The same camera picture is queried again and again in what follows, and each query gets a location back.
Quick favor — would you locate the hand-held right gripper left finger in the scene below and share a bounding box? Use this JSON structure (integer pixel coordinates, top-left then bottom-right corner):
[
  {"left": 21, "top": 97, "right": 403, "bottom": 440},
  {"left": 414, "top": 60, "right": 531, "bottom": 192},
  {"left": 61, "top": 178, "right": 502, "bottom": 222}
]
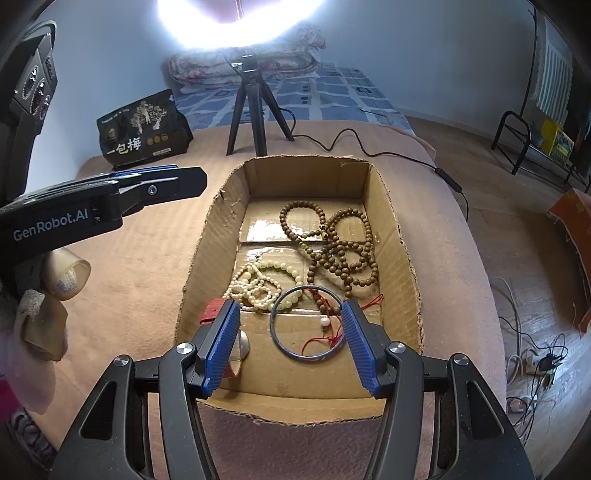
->
[{"left": 48, "top": 300, "right": 242, "bottom": 480}]

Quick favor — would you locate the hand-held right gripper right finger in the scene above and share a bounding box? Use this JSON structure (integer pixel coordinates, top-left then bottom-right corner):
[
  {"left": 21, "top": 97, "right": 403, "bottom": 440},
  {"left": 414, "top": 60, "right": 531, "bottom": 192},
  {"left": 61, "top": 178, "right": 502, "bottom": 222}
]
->
[{"left": 341, "top": 300, "right": 536, "bottom": 480}]

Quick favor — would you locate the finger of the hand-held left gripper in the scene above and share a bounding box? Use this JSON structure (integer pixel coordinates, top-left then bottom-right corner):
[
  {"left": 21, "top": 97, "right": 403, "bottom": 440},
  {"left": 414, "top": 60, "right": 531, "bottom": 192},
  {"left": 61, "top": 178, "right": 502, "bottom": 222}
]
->
[
  {"left": 108, "top": 167, "right": 208, "bottom": 215},
  {"left": 110, "top": 164, "right": 179, "bottom": 182}
]

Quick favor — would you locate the red strap wristwatch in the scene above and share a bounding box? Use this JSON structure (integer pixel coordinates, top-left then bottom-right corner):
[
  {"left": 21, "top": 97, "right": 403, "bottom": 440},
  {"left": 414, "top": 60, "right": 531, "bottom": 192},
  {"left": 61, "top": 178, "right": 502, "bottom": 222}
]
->
[{"left": 198, "top": 298, "right": 252, "bottom": 380}]

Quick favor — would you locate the red string with pearl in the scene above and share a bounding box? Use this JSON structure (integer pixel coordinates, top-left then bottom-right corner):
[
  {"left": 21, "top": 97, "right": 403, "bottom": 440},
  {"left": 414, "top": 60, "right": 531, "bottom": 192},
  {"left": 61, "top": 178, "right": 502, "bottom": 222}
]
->
[{"left": 302, "top": 292, "right": 385, "bottom": 352}]

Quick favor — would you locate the blue bangle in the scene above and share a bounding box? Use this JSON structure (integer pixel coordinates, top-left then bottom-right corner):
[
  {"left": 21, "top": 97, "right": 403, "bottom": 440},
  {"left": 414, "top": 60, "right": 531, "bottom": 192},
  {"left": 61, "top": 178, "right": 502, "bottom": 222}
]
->
[{"left": 269, "top": 285, "right": 346, "bottom": 363}]

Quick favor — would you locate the white pearl bracelet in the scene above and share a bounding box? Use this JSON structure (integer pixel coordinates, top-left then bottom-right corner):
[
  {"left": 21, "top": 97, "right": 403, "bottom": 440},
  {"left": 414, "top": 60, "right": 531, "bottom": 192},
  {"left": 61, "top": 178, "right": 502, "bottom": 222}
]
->
[{"left": 224, "top": 263, "right": 282, "bottom": 315}]

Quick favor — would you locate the cardboard box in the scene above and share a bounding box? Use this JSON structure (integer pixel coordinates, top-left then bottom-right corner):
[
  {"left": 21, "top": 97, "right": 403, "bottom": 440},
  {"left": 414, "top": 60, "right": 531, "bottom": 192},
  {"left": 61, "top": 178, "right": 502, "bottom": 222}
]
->
[{"left": 174, "top": 156, "right": 424, "bottom": 424}]

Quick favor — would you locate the pale green bead bracelet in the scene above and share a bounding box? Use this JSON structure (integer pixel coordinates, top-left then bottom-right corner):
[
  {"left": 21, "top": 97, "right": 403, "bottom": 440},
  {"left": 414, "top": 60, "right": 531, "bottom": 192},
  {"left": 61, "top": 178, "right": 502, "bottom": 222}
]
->
[{"left": 249, "top": 260, "right": 305, "bottom": 310}]

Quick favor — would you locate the brown wooden bead necklace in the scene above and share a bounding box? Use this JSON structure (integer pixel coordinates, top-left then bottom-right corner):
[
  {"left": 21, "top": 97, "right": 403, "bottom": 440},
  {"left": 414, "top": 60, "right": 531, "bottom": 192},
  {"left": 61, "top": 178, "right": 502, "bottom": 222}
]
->
[{"left": 279, "top": 200, "right": 380, "bottom": 315}]

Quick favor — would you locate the person's left hand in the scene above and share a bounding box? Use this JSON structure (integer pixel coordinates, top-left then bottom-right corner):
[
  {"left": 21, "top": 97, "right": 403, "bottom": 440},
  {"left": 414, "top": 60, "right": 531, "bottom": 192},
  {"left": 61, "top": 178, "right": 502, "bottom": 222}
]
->
[{"left": 14, "top": 247, "right": 92, "bottom": 361}]

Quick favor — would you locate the black snack bag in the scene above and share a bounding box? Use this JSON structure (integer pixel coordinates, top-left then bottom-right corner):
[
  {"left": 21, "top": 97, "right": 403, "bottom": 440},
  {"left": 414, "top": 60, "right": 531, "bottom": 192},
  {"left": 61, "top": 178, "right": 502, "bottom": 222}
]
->
[{"left": 96, "top": 89, "right": 194, "bottom": 169}]

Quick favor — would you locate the beige blanket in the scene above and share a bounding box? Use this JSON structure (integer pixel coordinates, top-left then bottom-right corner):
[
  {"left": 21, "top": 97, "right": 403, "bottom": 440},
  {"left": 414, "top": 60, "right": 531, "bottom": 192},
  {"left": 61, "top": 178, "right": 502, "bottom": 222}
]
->
[{"left": 69, "top": 124, "right": 506, "bottom": 480}]

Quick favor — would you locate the black tripod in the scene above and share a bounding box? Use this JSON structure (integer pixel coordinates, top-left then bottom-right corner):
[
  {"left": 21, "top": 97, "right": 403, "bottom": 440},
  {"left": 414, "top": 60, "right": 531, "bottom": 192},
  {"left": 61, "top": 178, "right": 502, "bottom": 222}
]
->
[{"left": 225, "top": 54, "right": 295, "bottom": 158}]

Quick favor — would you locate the folded floral quilt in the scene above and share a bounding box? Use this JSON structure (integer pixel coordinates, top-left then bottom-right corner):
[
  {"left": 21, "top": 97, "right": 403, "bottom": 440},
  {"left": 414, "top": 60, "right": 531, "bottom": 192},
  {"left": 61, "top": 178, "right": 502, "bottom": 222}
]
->
[{"left": 167, "top": 23, "right": 326, "bottom": 86}]

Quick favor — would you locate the white power strip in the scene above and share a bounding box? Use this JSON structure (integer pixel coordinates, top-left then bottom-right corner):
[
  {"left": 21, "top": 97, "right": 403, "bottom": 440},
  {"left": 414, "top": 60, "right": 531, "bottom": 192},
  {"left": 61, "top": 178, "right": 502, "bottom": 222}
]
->
[{"left": 522, "top": 355, "right": 561, "bottom": 377}]

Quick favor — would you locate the blue patterned bedsheet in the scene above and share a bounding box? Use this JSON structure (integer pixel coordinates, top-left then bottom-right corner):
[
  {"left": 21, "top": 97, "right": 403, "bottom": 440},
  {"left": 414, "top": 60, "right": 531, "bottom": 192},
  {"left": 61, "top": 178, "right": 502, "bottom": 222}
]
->
[{"left": 173, "top": 62, "right": 411, "bottom": 132}]

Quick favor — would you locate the orange cardboard sheet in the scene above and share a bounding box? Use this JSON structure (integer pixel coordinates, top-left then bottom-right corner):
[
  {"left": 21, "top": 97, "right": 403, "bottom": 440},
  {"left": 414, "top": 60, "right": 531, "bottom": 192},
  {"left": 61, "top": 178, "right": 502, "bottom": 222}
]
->
[{"left": 547, "top": 188, "right": 591, "bottom": 333}]

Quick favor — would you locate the black metal rack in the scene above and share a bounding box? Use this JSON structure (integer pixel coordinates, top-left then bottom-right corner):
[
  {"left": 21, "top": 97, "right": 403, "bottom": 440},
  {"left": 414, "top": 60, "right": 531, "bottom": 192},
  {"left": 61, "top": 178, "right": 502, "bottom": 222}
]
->
[{"left": 491, "top": 110, "right": 591, "bottom": 195}]

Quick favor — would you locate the yellow box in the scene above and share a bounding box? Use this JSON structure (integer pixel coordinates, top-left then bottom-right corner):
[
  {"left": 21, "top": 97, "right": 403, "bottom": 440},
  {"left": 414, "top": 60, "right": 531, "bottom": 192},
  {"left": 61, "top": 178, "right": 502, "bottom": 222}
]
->
[{"left": 540, "top": 119, "right": 575, "bottom": 160}]

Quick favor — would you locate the white radiator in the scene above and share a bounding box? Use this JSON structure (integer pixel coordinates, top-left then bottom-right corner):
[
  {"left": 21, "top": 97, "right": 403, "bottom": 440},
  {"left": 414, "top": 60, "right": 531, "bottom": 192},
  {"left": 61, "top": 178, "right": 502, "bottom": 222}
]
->
[{"left": 536, "top": 28, "right": 575, "bottom": 121}]

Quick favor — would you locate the white floor cable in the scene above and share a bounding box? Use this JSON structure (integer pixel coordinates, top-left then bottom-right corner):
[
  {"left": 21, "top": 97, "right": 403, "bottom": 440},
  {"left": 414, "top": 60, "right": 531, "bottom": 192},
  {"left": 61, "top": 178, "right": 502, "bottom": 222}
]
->
[{"left": 489, "top": 277, "right": 525, "bottom": 384}]

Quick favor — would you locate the black wall cable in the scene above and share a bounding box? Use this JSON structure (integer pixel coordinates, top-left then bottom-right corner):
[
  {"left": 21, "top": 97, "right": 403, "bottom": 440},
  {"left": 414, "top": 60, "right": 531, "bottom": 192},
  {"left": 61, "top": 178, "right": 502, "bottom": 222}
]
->
[{"left": 519, "top": 9, "right": 541, "bottom": 118}]

